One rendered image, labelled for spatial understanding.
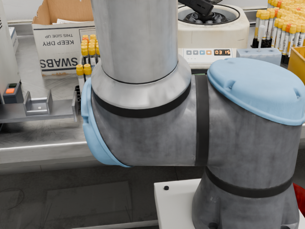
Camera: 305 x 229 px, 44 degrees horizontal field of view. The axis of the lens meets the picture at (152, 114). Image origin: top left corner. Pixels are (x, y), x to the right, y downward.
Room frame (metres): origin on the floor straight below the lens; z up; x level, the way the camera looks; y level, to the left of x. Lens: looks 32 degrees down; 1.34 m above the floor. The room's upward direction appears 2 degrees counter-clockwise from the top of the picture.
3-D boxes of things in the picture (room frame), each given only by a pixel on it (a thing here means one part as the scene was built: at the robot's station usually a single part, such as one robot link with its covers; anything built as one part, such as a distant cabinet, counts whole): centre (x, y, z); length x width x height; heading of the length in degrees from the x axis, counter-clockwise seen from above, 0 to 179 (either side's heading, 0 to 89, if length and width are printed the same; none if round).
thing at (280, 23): (1.03, -0.37, 0.93); 0.02 x 0.02 x 0.11
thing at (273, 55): (0.85, -0.26, 0.92); 0.10 x 0.07 x 0.10; 90
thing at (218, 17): (1.09, -0.17, 0.97); 0.15 x 0.15 x 0.07
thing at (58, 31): (1.10, 0.20, 0.95); 0.29 x 0.25 x 0.15; 5
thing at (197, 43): (1.07, -0.16, 0.94); 0.30 x 0.24 x 0.12; 176
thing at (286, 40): (1.00, -0.39, 0.93); 0.02 x 0.02 x 0.11
